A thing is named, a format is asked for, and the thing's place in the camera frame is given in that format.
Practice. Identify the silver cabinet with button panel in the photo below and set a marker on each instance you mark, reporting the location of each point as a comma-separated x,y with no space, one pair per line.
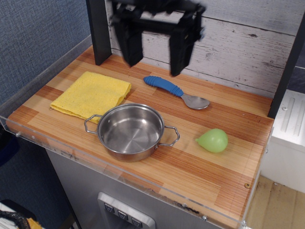
100,201

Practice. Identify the folded yellow cloth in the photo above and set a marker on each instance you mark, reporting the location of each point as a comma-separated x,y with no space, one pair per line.
91,94

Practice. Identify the black left vertical post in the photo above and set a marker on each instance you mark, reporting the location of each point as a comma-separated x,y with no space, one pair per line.
98,22

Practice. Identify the stainless steel two-handled pan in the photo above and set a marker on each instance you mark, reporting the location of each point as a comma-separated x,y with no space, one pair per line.
130,132

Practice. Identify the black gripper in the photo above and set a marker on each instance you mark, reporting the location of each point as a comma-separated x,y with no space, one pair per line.
180,18

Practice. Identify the black vertical post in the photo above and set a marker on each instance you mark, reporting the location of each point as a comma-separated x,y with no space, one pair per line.
98,22
288,70

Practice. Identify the black right vertical post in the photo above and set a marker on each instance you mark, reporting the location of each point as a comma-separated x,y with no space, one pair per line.
288,70

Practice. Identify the clear acrylic guard rail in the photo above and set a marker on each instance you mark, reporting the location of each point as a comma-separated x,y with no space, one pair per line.
217,187

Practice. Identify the white aluminium side block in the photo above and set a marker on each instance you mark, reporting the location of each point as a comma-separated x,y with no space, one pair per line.
284,158

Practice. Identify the blue-handled metal spoon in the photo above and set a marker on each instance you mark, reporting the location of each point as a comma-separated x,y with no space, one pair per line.
193,102

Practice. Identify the yellow object bottom left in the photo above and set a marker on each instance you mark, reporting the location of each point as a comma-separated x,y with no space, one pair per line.
33,224

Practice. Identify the green plastic pear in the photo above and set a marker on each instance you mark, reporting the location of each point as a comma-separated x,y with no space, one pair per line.
214,140

